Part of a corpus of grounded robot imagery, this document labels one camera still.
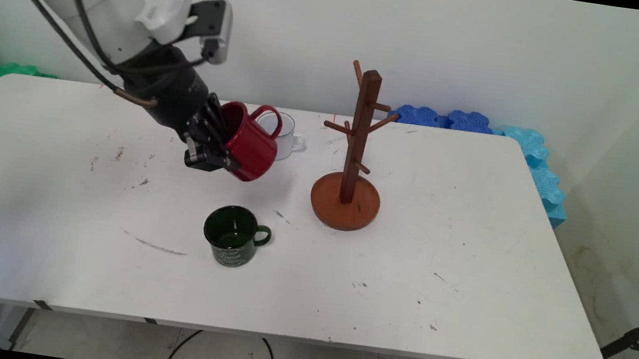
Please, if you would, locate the dark blue foam mat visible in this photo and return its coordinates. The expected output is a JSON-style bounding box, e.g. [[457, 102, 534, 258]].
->
[[445, 108, 496, 135], [387, 103, 453, 130]]

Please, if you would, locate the light blue foam mat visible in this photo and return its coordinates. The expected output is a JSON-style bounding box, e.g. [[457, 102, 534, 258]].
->
[[481, 124, 577, 231]]

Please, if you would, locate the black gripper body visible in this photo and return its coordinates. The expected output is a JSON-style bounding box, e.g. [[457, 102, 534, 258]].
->
[[117, 40, 218, 143]]

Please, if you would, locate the white enamel mug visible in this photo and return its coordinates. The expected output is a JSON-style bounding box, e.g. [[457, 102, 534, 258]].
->
[[253, 109, 310, 165]]

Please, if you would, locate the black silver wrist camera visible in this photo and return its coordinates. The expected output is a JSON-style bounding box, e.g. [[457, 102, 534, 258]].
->
[[183, 0, 236, 67]]

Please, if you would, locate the brown wooden mug tree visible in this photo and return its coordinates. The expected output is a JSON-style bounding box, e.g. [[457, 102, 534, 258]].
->
[[306, 56, 406, 237]]

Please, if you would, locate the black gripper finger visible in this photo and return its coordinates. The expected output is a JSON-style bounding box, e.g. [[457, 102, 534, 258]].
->
[[197, 92, 237, 155], [182, 119, 246, 176]]

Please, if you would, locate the green foam mat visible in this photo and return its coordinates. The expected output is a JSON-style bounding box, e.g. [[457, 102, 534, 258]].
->
[[0, 61, 59, 96]]

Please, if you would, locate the dark green enamel mug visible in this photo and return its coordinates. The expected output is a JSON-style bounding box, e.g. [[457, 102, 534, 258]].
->
[[199, 202, 275, 272]]

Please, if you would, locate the black floor cable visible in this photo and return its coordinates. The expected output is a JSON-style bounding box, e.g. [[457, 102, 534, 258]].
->
[[162, 325, 278, 359]]

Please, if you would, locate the red enamel mug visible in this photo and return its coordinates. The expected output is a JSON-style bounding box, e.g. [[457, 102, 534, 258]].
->
[[211, 99, 286, 186]]

